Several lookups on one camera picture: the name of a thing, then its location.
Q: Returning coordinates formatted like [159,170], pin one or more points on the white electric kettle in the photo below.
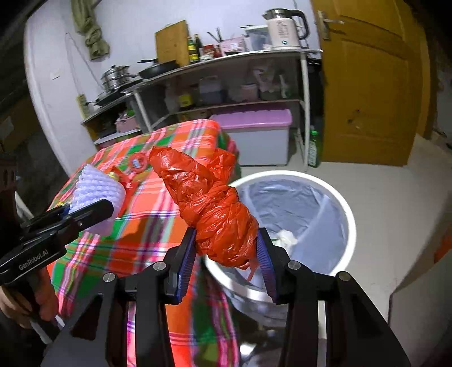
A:
[282,31]

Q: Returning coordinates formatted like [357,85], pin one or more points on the white round trash bin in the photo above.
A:
[339,211]

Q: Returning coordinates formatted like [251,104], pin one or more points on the green hanging cloth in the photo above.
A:
[93,35]

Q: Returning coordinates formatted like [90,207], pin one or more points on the blue grey storage container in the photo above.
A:
[210,91]

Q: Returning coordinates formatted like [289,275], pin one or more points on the black frying pan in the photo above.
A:
[159,68]

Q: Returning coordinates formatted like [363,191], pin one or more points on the red plastic bag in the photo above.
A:
[212,211]

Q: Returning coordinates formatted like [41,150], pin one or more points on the small wooden shelf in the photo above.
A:
[102,111]

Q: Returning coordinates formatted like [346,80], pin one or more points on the pink plastic basket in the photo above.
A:
[126,125]

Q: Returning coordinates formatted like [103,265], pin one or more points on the red sauce jar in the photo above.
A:
[209,51]

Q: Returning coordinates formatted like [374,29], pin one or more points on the yellow power strip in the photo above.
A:
[84,106]

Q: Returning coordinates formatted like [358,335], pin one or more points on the purple lid storage box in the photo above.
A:
[254,137]

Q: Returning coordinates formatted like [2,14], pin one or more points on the plaid orange green tablecloth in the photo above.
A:
[141,240]

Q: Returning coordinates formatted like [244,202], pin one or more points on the yellow label oil bottle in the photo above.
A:
[185,100]

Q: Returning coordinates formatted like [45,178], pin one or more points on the pink utensil holder box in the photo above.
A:
[233,45]

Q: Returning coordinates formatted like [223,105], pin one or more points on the red snack packet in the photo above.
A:
[138,162]

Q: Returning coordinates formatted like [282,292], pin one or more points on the wooden cutting board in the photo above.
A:
[173,44]

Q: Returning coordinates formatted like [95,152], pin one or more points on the clear bin liner bag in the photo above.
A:
[310,211]

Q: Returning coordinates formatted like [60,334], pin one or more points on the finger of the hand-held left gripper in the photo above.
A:
[93,213]
[46,218]

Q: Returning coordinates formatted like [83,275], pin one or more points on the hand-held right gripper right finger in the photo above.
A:
[266,268]

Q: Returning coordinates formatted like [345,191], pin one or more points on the wooden door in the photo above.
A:
[370,88]

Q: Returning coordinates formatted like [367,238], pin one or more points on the white foam fruit net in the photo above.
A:
[95,187]

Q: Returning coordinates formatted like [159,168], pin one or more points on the clear plastic container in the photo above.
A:
[257,38]

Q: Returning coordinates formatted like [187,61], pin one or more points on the green glass bottle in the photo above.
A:
[314,151]

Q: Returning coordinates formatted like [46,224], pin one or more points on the crumpled white tissue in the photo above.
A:
[285,240]

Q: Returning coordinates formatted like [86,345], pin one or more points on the black induction cooker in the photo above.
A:
[116,93]

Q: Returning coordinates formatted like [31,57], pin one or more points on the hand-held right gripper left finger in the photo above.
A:
[187,268]

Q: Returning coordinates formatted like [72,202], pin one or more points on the stainless steel pot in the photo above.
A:
[114,76]

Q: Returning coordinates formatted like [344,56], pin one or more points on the grey metal shelf rack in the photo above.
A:
[247,55]

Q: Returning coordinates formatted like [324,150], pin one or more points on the dark sauce bottle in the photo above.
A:
[197,46]

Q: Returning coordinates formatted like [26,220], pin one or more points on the person's left hand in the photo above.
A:
[47,300]

